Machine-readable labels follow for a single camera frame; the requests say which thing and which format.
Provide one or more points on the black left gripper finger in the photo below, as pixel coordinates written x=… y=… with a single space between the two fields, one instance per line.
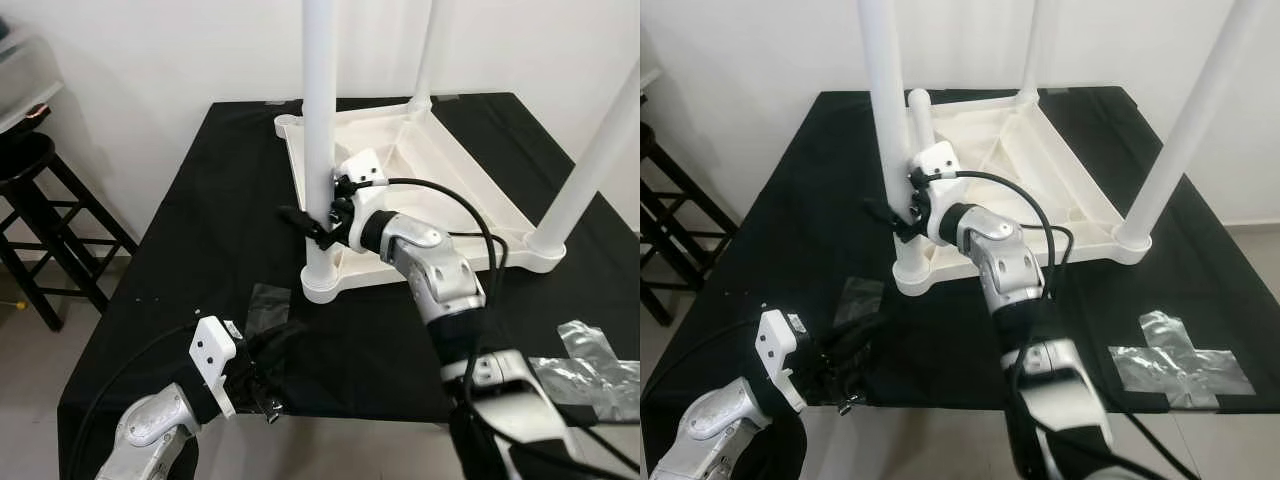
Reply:
x=868 y=342
x=272 y=342
x=845 y=338
x=290 y=348

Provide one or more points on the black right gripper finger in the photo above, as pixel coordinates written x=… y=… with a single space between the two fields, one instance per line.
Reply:
x=300 y=220
x=888 y=214

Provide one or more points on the white plastic table top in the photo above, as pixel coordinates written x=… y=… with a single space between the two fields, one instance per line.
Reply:
x=1040 y=170
x=440 y=170

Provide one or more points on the black wooden stool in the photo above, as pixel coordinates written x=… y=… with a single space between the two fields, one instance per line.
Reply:
x=670 y=200
x=40 y=200

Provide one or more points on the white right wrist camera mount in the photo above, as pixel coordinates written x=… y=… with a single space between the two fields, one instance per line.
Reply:
x=938 y=160
x=362 y=168

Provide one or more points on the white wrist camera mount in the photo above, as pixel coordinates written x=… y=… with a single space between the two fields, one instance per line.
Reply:
x=778 y=345
x=362 y=168
x=212 y=350
x=938 y=160

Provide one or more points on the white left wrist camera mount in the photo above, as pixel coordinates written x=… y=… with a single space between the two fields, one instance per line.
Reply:
x=212 y=350
x=778 y=345

